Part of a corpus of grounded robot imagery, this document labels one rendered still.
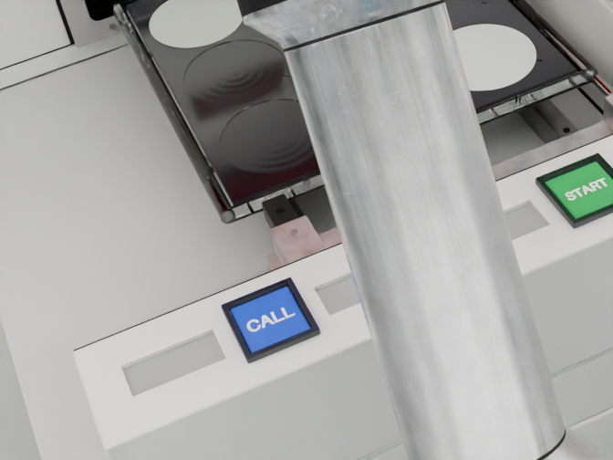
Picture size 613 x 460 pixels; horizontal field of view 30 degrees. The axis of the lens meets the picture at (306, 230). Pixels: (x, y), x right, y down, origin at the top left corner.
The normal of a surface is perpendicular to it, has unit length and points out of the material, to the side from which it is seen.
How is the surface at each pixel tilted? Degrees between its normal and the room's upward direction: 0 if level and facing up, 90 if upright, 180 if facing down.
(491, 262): 58
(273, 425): 90
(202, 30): 1
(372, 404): 90
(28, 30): 90
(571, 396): 90
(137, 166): 0
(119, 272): 0
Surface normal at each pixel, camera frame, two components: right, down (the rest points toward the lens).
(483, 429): -0.04, 0.18
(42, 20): 0.38, 0.63
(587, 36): -0.91, 0.36
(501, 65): -0.14, -0.68
